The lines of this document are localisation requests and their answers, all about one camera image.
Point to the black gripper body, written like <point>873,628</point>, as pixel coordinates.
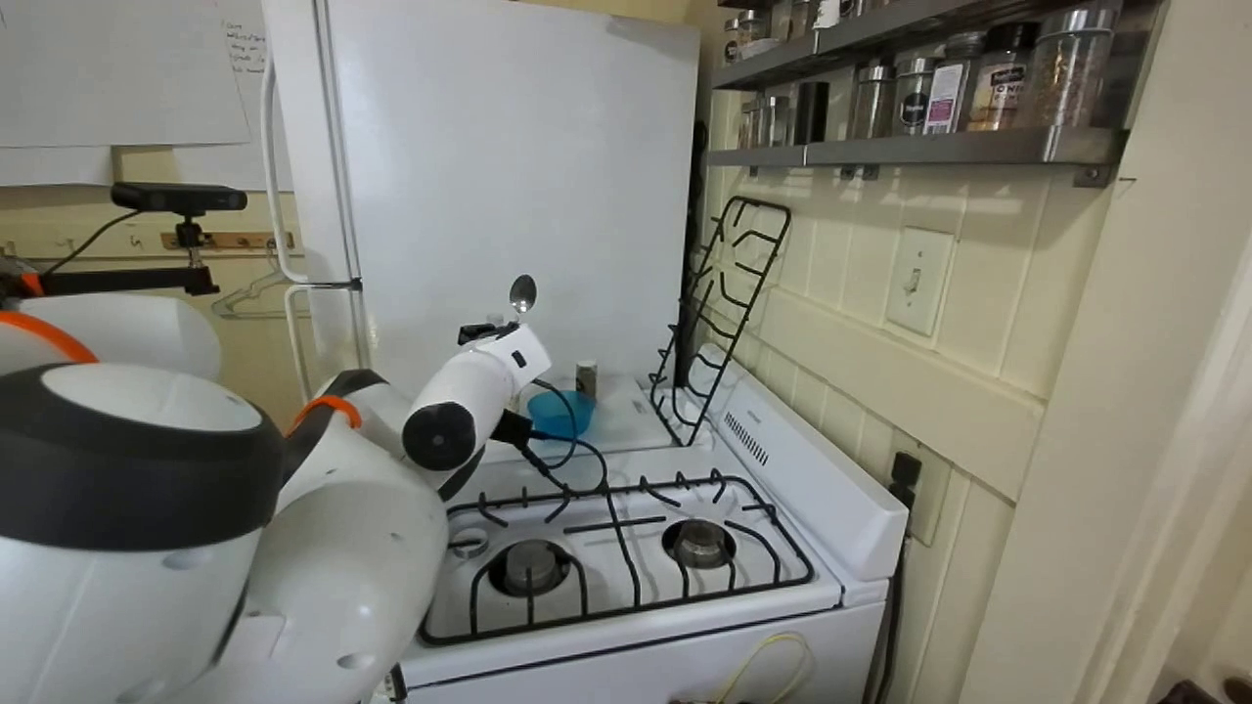
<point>485,329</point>

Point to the metal spoon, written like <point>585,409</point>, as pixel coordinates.
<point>523,296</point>

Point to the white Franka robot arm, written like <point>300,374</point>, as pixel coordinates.
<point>327,587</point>

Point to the small metal shaker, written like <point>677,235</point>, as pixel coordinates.
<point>589,382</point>

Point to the blue plastic bowl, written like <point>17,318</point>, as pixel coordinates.
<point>563,415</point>

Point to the white refrigerator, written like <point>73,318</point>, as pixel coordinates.
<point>523,132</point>

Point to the black mounted stove grate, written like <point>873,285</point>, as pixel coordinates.
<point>610,527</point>

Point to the round metal gas burner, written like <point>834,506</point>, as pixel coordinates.
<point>528,567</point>
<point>700,541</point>

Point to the black loose stove grate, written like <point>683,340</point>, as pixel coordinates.
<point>755,199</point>

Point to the white gas stove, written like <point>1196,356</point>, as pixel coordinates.
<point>783,482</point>

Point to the glass spice jar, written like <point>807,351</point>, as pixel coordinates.
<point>777,119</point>
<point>1001,81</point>
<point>1081,70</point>
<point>911,98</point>
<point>740,38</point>
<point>871,103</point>
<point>948,98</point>

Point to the dark spice jar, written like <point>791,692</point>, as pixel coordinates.
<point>811,116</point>

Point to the white board panel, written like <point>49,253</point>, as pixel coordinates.
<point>120,81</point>

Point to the steel spice shelf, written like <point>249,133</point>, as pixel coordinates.
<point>834,44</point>
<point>911,151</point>

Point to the black camera on stand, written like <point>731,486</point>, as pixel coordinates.
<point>177,197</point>

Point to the cream light switch plate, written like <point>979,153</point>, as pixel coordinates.
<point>920,279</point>

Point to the cream wall outlet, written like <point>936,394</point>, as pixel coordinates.
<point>936,511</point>

